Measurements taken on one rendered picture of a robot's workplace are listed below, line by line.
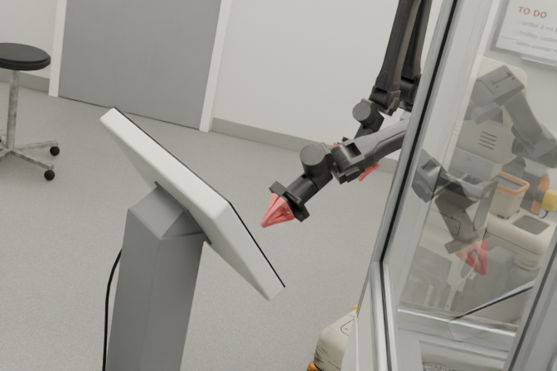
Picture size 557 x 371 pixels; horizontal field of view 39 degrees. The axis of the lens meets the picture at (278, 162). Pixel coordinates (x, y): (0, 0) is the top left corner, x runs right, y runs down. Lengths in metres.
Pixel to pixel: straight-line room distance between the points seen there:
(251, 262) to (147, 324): 0.33
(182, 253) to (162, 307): 0.14
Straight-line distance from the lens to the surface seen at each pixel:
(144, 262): 1.79
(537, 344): 0.69
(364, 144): 1.85
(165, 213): 1.76
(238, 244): 1.59
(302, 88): 5.12
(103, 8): 5.26
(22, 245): 3.68
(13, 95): 4.30
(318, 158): 1.75
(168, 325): 1.87
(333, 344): 2.89
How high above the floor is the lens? 1.85
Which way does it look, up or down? 22 degrees down
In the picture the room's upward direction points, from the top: 12 degrees clockwise
